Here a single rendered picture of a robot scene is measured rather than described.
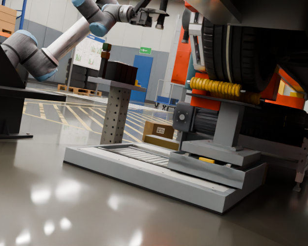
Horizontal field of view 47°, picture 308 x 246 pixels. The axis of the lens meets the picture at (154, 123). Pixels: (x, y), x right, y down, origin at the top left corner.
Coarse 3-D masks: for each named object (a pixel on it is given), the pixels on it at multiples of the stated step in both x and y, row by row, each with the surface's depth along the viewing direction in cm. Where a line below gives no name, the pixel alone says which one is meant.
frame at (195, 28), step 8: (192, 16) 161; (200, 16) 159; (192, 24) 161; (200, 24) 159; (192, 32) 162; (200, 32) 160; (192, 40) 165; (200, 40) 163; (192, 48) 169; (200, 48) 166; (200, 56) 170; (200, 64) 174
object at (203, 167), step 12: (180, 156) 165; (192, 156) 167; (180, 168) 165; (192, 168) 162; (204, 168) 160; (216, 168) 157; (228, 168) 155; (240, 168) 165; (252, 168) 165; (264, 168) 194; (216, 180) 157; (228, 180) 154; (240, 180) 152; (252, 180) 169
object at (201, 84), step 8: (192, 80) 174; (200, 80) 173; (208, 80) 171; (192, 88) 176; (200, 88) 173; (208, 88) 171; (216, 88) 168; (224, 88) 167; (232, 88) 165; (240, 88) 165
